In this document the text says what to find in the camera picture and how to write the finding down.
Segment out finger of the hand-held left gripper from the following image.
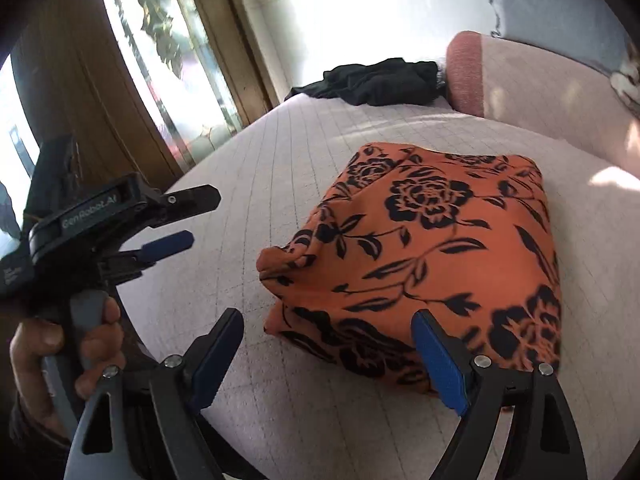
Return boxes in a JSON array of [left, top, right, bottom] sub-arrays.
[[99, 230, 195, 283], [145, 184, 222, 223]]

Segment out beige patterned blanket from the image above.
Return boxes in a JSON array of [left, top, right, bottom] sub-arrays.
[[609, 52, 640, 111]]

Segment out grey blue pillow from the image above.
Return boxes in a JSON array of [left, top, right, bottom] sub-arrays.
[[479, 0, 637, 77]]

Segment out orange floral dress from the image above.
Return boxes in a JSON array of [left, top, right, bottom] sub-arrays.
[[256, 142, 563, 397]]

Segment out black cloth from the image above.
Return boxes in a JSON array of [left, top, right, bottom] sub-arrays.
[[284, 58, 448, 107]]

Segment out white quilted bed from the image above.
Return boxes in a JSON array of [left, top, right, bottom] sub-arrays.
[[114, 95, 640, 480]]

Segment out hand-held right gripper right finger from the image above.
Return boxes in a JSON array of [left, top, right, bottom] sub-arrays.
[[411, 309, 588, 480]]

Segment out wooden door with glass panel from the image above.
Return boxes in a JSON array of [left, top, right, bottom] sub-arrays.
[[10, 0, 282, 211]]

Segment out pink long pillow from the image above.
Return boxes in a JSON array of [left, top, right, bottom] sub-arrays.
[[445, 30, 640, 173]]

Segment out person's left hand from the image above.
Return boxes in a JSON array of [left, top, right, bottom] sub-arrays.
[[9, 296, 127, 438]]

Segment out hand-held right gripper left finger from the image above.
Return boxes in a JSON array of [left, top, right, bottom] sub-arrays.
[[65, 309, 246, 480]]

